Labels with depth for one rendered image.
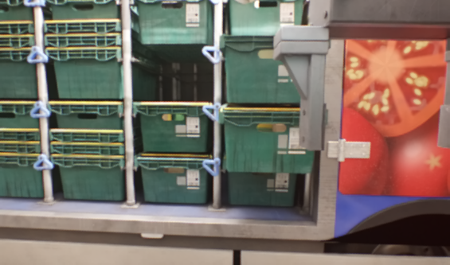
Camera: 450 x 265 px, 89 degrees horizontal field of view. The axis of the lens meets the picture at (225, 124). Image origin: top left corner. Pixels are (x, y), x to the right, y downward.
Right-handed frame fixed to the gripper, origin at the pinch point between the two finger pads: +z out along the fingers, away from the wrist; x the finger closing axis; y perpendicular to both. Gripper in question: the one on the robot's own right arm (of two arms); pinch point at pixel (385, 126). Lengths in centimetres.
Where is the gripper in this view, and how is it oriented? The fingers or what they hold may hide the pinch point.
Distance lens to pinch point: 25.2
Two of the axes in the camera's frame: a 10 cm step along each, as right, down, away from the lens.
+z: -0.1, 10.0, 0.9
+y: -0.1, 0.9, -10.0
